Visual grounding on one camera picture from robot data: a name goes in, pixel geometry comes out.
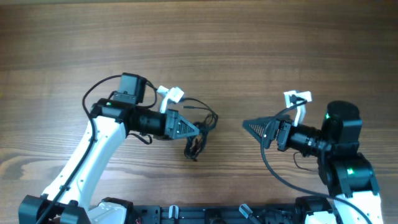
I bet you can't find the black usb cable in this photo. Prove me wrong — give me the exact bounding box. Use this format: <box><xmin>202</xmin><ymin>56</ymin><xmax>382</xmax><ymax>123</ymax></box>
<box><xmin>181</xmin><ymin>97</ymin><xmax>219</xmax><ymax>162</ymax></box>

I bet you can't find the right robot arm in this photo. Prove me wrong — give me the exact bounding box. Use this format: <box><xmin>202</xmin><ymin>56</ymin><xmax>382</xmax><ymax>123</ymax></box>
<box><xmin>243</xmin><ymin>96</ymin><xmax>383</xmax><ymax>223</ymax></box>

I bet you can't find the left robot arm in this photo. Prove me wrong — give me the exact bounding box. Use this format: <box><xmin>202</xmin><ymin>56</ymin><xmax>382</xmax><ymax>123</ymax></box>
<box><xmin>18</xmin><ymin>73</ymin><xmax>200</xmax><ymax>223</ymax></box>

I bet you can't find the right camera black cable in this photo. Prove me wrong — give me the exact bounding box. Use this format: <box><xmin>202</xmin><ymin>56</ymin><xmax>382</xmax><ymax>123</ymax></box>
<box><xmin>260</xmin><ymin>99</ymin><xmax>374</xmax><ymax>224</ymax></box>

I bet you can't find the camera black cable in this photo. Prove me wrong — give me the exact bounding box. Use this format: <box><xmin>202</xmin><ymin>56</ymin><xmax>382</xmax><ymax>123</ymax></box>
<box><xmin>260</xmin><ymin>99</ymin><xmax>374</xmax><ymax>224</ymax></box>
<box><xmin>35</xmin><ymin>74</ymin><xmax>158</xmax><ymax>224</ymax></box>

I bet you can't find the left camera black cable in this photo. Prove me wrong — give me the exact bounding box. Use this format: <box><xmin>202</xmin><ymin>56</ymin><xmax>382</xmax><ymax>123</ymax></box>
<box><xmin>35</xmin><ymin>74</ymin><xmax>158</xmax><ymax>224</ymax></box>

